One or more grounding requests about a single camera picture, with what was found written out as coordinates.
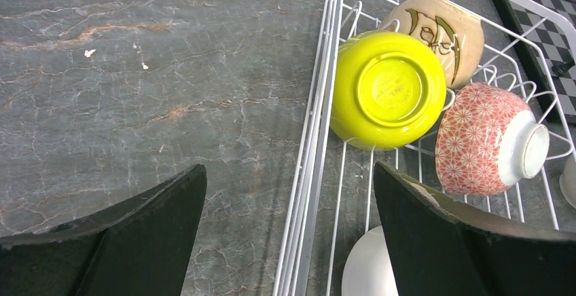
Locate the white wire dish rack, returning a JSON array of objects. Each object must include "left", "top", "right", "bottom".
[{"left": 272, "top": 0, "right": 575, "bottom": 295}]

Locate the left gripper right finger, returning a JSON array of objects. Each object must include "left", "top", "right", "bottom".
[{"left": 373, "top": 162, "right": 575, "bottom": 295}]

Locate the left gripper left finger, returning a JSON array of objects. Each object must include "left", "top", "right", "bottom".
[{"left": 1, "top": 164, "right": 207, "bottom": 295}]

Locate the red floral pattern bowl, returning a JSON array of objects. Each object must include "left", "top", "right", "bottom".
[{"left": 435, "top": 82, "right": 550, "bottom": 196}]

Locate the white bowl outside rack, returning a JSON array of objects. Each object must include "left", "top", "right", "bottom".
[{"left": 559, "top": 155, "right": 576, "bottom": 208}]

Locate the black and white chessboard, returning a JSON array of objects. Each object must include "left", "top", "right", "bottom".
[{"left": 492, "top": 0, "right": 575, "bottom": 126}]

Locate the yellow-green bowl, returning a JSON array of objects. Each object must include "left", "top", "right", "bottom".
[{"left": 330, "top": 31, "right": 455, "bottom": 151}]

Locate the plain white bowl in rack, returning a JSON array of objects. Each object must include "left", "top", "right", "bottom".
[{"left": 341, "top": 226, "right": 399, "bottom": 296}]

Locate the black chess piece lower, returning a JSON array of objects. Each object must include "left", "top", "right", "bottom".
[{"left": 552, "top": 59, "right": 575, "bottom": 77}]

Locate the beige bowl with leaf motif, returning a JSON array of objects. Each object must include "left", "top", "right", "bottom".
[{"left": 378, "top": 0, "right": 484, "bottom": 90}]

